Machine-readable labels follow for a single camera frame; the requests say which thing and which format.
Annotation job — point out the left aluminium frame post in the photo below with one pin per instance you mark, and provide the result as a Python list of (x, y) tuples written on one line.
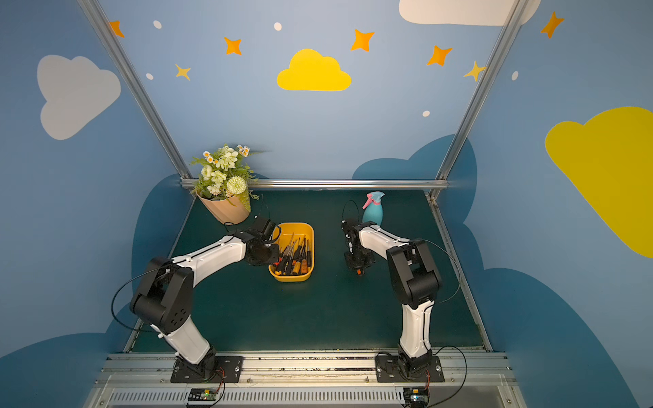
[(102, 27)]

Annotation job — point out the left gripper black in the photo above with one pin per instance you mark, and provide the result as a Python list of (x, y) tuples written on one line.
[(263, 252)]

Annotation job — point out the yellow plastic storage box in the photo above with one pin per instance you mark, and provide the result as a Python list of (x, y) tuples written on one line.
[(296, 261)]

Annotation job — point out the controller board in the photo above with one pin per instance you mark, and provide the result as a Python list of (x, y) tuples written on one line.
[(416, 397), (203, 396)]

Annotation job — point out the terracotta flower pot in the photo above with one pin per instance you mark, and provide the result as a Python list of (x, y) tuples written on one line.
[(227, 211)]

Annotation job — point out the aluminium back frame bar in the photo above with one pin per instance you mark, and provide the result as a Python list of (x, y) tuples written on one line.
[(348, 184)]

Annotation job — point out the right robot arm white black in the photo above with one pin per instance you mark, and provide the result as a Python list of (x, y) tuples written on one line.
[(414, 277)]

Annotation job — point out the left controller board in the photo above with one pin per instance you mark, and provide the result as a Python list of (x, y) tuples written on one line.
[(203, 396)]

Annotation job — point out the aluminium frame post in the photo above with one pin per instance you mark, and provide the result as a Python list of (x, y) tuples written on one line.
[(495, 62), (102, 27)]

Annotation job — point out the right aluminium frame post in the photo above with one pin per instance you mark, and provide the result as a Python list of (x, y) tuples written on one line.
[(495, 62)]

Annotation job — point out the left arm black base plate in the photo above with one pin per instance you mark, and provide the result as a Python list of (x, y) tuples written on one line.
[(213, 369)]

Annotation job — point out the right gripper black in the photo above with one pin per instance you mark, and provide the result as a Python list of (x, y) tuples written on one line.
[(357, 260)]

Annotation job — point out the aluminium front rail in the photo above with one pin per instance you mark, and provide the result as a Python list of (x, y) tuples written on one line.
[(323, 378)]

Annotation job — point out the right controller board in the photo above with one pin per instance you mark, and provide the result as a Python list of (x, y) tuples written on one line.
[(416, 397)]

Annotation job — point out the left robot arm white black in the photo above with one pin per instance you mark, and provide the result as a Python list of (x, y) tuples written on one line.
[(164, 297)]

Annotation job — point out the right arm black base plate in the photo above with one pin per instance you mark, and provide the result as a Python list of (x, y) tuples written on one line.
[(393, 368)]

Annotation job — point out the teal spray bottle pink trigger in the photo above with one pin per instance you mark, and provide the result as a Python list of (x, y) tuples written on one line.
[(373, 210)]

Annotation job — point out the artificial white green flowers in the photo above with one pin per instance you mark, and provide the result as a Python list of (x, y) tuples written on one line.
[(225, 176)]

